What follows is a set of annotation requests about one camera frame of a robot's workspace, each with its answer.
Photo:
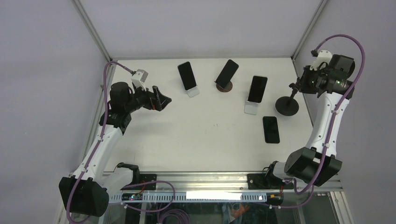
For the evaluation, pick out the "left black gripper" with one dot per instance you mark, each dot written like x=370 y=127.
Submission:
x=156 y=100

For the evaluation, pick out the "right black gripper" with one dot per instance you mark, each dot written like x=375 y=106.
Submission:
x=304 y=87

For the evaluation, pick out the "black round-base clamp stand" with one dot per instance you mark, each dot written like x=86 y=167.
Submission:
x=287 y=105

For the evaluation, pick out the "black phone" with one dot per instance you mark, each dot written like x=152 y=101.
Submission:
x=257 y=89
x=187 y=75
x=271 y=131
x=226 y=73

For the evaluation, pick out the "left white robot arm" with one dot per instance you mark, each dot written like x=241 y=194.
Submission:
x=87 y=191

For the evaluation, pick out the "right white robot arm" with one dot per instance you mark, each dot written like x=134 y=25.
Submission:
x=315 y=163

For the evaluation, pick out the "silver phone stand left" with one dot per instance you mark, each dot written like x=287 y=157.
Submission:
x=193 y=91

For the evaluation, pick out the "silver phone stand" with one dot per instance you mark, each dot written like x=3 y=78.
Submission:
x=251 y=106
x=193 y=91

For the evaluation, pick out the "silver phone stand right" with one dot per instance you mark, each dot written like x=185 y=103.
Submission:
x=251 y=106

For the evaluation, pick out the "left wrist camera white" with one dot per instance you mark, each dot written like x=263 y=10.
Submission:
x=138 y=79

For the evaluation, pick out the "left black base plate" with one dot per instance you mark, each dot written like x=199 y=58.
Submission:
x=143 y=178

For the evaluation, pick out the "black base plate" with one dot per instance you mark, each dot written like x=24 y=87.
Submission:
x=143 y=178
x=261 y=181

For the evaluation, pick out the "aluminium mounting rail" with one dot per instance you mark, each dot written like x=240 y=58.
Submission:
x=219 y=181

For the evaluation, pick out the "white slotted cable duct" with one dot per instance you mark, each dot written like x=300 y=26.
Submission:
x=190 y=197

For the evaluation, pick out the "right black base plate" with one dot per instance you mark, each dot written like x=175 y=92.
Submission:
x=261 y=181

